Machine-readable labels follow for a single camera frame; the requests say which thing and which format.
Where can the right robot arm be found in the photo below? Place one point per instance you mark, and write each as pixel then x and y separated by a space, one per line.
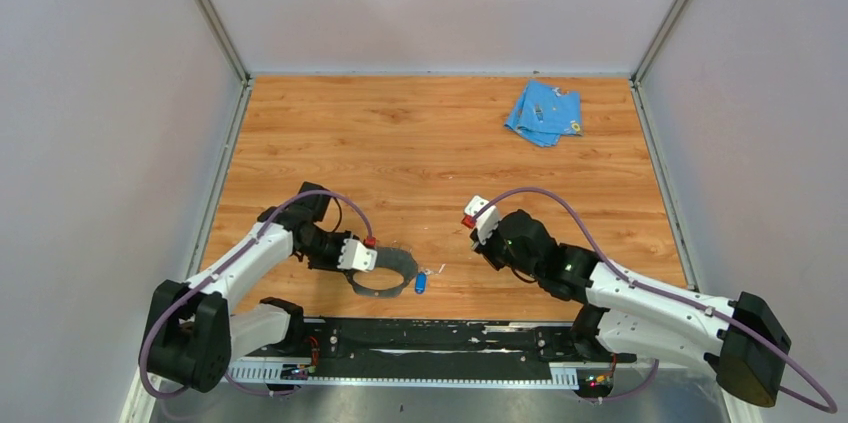
pixel 626 313

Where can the key with green tag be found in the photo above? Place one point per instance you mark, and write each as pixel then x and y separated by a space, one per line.
pixel 434 272

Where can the key with blue tag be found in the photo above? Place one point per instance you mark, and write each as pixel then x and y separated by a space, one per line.
pixel 420 283

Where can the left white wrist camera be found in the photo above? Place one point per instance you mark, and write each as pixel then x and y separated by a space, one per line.
pixel 356 256

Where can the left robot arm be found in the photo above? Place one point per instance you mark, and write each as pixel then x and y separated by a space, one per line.
pixel 192 333

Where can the folded blue cloth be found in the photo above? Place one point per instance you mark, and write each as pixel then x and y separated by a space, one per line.
pixel 543 114

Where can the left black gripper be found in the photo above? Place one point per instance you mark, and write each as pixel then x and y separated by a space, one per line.
pixel 332 264

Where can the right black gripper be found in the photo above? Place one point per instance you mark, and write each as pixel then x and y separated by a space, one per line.
pixel 485 249

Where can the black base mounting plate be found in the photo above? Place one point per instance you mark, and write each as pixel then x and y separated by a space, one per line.
pixel 432 350

